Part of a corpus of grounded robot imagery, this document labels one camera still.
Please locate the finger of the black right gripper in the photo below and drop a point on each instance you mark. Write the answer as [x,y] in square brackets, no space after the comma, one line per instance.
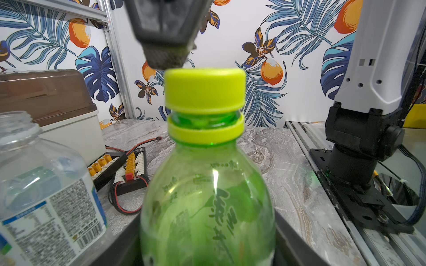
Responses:
[166,29]

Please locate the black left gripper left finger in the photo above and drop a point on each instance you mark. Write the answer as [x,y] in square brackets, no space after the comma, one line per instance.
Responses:
[119,247]

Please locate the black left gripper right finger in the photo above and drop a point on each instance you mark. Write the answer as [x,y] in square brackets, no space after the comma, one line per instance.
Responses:
[291,249]

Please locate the yellow-green bottle cap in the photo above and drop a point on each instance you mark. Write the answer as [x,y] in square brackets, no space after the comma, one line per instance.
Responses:
[204,91]

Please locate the green plastic bottle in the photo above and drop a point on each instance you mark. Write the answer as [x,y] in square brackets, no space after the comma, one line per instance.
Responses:
[207,204]

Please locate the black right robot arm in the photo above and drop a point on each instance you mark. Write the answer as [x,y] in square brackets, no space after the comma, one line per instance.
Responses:
[365,70]

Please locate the clear plastic water bottle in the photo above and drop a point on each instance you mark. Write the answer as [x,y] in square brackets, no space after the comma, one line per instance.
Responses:
[50,211]

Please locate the front yellow connector board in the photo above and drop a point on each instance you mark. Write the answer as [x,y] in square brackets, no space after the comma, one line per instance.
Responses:
[133,175]

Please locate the brown lid storage box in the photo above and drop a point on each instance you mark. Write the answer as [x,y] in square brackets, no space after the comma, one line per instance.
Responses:
[59,102]

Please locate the aluminium front rail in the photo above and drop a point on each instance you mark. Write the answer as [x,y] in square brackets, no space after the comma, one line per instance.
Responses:
[380,241]

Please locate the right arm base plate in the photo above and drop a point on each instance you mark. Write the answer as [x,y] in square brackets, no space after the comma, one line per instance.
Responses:
[368,208]

